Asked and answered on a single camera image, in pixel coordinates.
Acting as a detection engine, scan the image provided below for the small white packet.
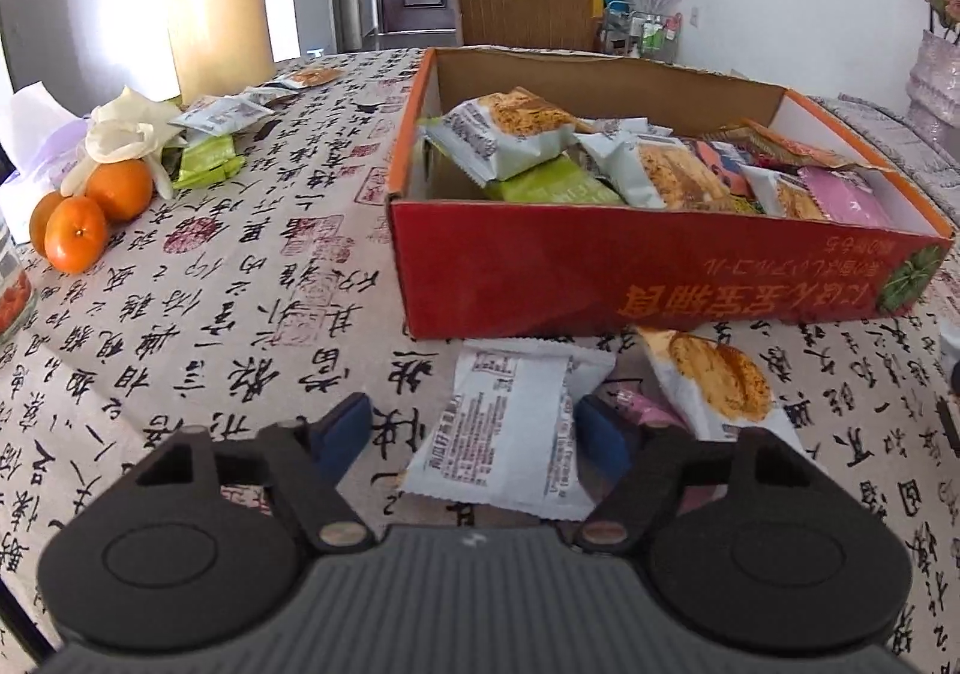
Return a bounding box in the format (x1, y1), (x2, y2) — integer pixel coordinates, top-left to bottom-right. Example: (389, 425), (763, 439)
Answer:
(169, 95), (275, 136)

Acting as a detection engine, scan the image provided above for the grey lace table runner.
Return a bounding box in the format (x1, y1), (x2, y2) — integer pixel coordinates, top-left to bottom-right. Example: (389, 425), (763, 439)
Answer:
(829, 92), (960, 232)

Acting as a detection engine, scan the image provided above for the orange long snack packet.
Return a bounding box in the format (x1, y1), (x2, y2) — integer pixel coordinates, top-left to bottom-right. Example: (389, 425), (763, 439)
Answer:
(724, 119), (871, 174)

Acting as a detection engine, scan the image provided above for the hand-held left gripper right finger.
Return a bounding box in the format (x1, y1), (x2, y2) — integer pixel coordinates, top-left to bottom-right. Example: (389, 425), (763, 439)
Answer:
(576, 395), (826, 555)

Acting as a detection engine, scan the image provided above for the yellow thermos jug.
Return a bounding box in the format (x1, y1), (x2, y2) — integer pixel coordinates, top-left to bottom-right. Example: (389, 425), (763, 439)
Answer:
(154, 0), (277, 106)

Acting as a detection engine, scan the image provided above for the clear glass cup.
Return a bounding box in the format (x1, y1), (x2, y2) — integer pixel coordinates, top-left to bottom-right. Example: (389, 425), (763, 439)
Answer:
(0, 224), (38, 345)

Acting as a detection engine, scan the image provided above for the small green packet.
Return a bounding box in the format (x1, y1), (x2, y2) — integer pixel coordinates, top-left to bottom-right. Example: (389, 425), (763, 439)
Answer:
(172, 134), (247, 190)

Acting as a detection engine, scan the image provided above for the red cardboard box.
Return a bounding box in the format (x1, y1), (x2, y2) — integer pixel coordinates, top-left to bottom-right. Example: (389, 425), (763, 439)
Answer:
(386, 46), (955, 341)

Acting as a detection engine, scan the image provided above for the white tissue and bag pile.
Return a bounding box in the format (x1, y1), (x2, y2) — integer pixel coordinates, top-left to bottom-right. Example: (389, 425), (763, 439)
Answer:
(60, 87), (188, 199)

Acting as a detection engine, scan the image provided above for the orange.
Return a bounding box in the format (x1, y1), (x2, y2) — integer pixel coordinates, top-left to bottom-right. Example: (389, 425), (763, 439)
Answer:
(43, 195), (110, 274)
(84, 160), (155, 223)
(28, 191), (65, 247)

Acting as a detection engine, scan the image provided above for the plain white snack packet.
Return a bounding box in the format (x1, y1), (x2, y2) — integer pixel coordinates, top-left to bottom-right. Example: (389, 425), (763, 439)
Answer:
(397, 338), (617, 521)

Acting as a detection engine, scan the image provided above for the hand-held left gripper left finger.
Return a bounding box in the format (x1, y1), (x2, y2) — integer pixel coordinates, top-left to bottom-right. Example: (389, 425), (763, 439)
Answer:
(127, 393), (374, 555)

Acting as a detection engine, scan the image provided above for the green white snack packet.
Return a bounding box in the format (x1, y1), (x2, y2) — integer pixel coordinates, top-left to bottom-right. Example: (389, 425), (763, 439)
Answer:
(484, 160), (627, 206)

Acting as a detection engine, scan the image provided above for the red blue snack bag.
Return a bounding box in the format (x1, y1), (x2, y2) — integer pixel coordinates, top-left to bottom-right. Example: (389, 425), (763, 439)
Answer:
(686, 137), (758, 195)

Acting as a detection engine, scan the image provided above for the wire rack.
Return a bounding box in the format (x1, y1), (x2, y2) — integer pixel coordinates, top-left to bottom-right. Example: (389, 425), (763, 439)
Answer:
(600, 2), (683, 61)

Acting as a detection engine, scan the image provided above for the pink mosaic vase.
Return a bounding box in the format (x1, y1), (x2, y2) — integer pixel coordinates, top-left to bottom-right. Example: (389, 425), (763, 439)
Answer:
(904, 29), (960, 127)

